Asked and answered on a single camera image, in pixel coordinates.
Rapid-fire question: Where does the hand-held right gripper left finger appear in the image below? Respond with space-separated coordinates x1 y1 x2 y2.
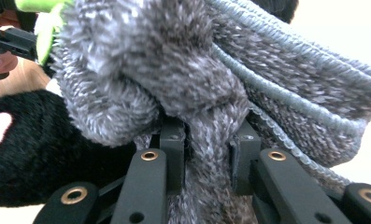
159 118 188 196

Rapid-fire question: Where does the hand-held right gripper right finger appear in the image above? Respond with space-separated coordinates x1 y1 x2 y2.
229 119 263 196

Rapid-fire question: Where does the grey fluffy cloth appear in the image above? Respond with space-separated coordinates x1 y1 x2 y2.
50 0 371 224

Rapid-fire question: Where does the panda plush toy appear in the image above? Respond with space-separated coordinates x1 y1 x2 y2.
0 0 299 208

